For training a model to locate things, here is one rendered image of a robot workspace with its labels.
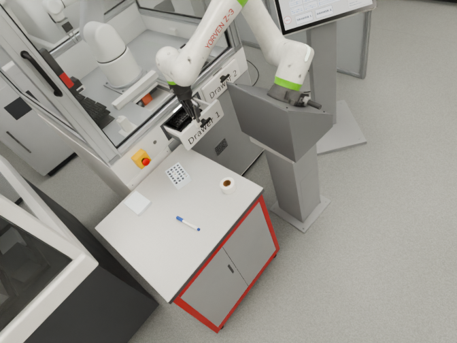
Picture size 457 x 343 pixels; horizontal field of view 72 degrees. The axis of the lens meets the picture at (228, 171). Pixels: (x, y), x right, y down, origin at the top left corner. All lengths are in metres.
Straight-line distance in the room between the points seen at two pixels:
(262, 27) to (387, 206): 1.37
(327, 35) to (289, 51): 0.75
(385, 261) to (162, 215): 1.31
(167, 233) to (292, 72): 0.89
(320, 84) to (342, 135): 0.46
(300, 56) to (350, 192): 1.16
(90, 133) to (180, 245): 0.62
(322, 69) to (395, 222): 1.08
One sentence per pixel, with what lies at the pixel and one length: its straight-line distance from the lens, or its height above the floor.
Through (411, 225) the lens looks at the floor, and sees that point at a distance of 2.22.
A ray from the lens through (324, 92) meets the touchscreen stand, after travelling 2.40.
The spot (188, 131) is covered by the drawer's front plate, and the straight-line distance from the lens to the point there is 1.58.
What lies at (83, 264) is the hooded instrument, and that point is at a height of 0.88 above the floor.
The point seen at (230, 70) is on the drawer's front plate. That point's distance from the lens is 1.90.
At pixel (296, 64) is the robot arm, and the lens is 1.43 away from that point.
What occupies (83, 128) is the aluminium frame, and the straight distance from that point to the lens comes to 1.46.
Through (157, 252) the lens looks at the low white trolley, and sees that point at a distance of 1.44.
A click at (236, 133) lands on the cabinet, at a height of 0.45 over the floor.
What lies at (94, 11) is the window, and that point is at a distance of 1.42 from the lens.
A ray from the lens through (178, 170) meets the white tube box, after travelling 1.59.
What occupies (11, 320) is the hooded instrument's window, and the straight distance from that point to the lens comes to 1.50.
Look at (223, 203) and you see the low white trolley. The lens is 1.43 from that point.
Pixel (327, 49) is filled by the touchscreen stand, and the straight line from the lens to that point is 2.21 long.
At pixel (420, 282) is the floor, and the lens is 2.08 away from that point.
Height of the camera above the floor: 1.92
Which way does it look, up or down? 49 degrees down
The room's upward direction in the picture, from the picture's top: 23 degrees counter-clockwise
